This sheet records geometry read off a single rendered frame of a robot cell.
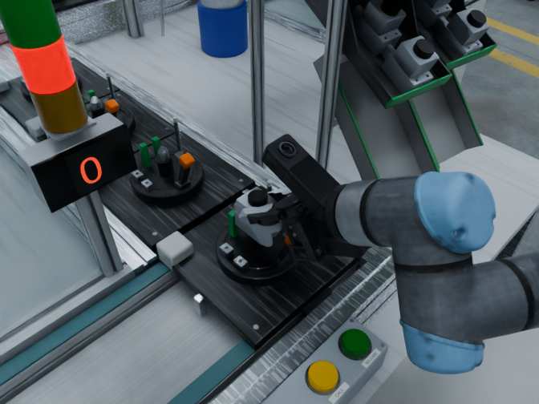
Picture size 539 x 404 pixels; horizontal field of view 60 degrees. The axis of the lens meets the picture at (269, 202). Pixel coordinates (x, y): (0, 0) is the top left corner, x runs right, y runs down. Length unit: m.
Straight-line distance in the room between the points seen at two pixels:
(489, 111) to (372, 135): 2.37
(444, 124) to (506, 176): 0.27
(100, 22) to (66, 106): 1.27
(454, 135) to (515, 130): 2.08
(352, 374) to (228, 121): 0.80
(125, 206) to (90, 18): 1.01
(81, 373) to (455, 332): 0.53
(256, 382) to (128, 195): 0.43
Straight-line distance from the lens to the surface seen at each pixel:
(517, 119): 3.19
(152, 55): 1.65
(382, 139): 0.88
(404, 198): 0.46
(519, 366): 0.89
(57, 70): 0.55
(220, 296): 0.73
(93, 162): 0.61
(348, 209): 0.51
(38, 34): 0.53
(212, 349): 0.75
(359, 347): 0.69
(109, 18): 1.83
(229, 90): 1.41
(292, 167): 0.57
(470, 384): 0.84
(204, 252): 0.79
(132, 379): 0.75
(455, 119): 1.03
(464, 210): 0.44
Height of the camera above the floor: 1.57
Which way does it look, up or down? 44 degrees down
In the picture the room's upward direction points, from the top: straight up
